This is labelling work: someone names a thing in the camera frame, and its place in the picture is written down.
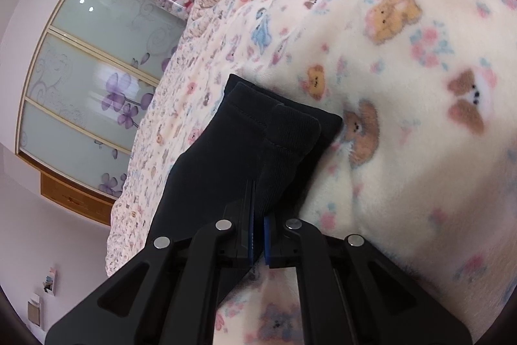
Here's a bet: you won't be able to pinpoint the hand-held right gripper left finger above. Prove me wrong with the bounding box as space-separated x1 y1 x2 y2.
44 180 258 345

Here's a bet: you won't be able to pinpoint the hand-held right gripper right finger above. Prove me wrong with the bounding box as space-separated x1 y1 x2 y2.
262 212 473 345

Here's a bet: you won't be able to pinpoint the black pants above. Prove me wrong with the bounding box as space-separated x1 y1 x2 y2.
150 73 344 307

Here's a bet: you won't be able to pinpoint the small-print quilt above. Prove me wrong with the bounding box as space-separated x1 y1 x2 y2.
105 0 283 278

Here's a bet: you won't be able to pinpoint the wooden door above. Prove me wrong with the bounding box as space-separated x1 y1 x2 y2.
39 171 116 227

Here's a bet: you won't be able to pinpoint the bear-print fleece blanket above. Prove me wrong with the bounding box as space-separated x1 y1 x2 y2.
190 0 517 345

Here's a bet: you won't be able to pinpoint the frosted glass sliding wardrobe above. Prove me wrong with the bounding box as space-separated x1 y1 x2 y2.
15 0 191 205

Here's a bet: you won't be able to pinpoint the white wall shelf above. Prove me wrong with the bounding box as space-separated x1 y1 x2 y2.
41 266 60 296

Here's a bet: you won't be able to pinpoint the grey wall box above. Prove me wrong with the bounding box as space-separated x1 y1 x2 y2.
27 294 43 328

